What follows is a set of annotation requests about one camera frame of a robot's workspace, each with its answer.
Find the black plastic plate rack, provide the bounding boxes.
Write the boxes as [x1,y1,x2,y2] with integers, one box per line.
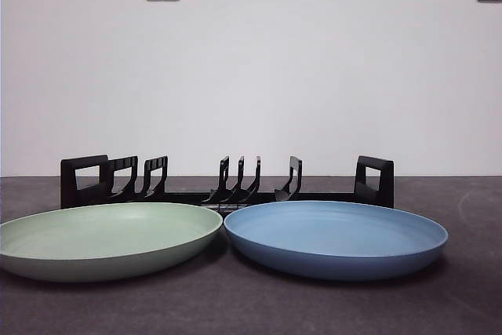
[60,154,395,211]

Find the pale green round plate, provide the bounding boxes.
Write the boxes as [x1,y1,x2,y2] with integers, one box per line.
[0,202,224,284]

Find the blue round plate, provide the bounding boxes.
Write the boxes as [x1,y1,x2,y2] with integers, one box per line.
[223,199,449,282]

